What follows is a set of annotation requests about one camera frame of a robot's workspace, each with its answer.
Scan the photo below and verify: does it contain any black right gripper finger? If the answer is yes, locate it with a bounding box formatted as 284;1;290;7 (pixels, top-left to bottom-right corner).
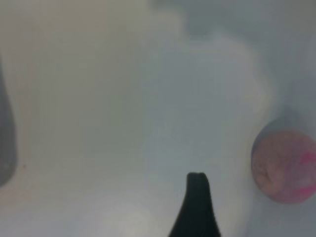
167;172;222;237

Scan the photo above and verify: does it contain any pink peach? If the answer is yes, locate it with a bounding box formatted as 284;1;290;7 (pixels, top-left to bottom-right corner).
251;129;316;205

